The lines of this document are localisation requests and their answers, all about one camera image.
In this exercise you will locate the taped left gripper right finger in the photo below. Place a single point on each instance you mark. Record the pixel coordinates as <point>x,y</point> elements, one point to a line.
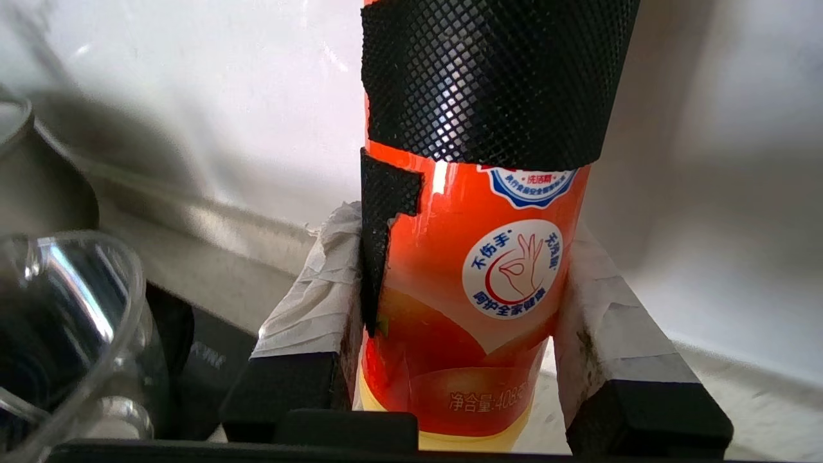
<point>630,386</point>

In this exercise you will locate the clear glass cup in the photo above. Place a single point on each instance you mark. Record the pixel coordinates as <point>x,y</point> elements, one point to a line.
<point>71,334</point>

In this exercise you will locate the orange dish soap bottle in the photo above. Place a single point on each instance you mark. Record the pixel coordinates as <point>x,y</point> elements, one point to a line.
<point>469,289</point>

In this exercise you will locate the black induction cooktop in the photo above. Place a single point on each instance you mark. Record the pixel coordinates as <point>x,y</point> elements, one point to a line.
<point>212,366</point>

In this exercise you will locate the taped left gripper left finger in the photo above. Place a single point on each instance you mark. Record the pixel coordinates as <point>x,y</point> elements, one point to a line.
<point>302,347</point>

